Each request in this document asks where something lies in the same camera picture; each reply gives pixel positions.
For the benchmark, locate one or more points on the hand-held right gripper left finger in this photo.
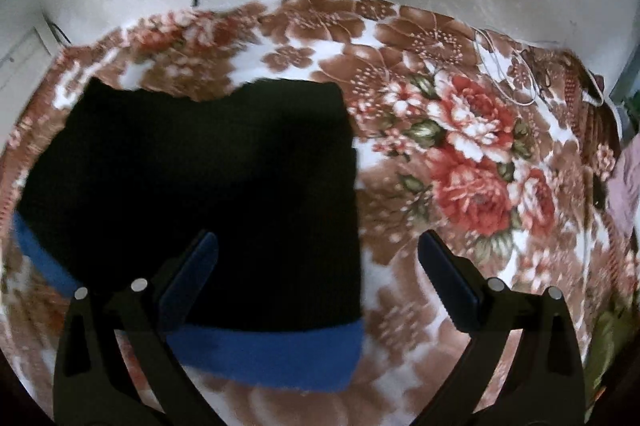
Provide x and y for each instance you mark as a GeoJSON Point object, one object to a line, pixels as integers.
{"type": "Point", "coordinates": [192, 278]}

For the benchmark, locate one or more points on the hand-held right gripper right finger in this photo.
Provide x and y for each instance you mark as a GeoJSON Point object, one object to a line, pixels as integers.
{"type": "Point", "coordinates": [447, 281]}

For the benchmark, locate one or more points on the blue and black hooded jacket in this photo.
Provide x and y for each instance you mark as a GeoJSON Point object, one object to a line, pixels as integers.
{"type": "Point", "coordinates": [200, 166]}

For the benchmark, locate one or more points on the floral blanket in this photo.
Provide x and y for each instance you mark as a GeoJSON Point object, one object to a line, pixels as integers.
{"type": "Point", "coordinates": [450, 256]}

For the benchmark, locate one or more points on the olive green cloth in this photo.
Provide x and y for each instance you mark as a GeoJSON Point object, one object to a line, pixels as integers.
{"type": "Point", "coordinates": [605, 336]}

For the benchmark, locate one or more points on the small black object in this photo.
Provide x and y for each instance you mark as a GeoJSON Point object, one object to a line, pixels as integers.
{"type": "Point", "coordinates": [599, 195]}

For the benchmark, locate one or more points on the pink cloth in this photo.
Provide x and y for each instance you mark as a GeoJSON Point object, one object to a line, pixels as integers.
{"type": "Point", "coordinates": [626, 191]}

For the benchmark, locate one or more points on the white panelled headboard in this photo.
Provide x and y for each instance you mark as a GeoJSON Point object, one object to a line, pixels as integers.
{"type": "Point", "coordinates": [20, 61]}

